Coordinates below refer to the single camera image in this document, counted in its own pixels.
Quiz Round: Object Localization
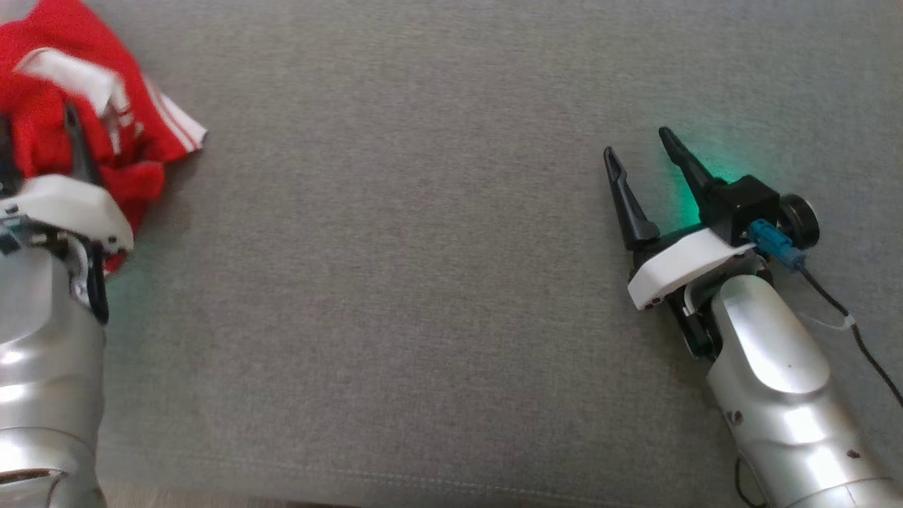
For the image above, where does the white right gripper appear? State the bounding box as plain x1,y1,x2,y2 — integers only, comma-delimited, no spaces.
604,127,766,357

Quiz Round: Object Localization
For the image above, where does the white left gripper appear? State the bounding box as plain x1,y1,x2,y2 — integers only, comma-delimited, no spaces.
0,104,135,256

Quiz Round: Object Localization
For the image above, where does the red Bulls basketball jersey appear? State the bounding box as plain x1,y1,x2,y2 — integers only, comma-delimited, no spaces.
0,0,208,274

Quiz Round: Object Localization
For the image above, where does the grey sofa seat cushion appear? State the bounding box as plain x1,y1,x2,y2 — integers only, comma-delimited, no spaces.
0,0,903,506

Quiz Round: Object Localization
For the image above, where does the white cable tie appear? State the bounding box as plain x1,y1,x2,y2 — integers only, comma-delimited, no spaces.
801,313,856,334

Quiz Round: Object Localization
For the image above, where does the thin black cable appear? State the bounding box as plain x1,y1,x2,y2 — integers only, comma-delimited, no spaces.
734,457,770,508
797,262,903,409

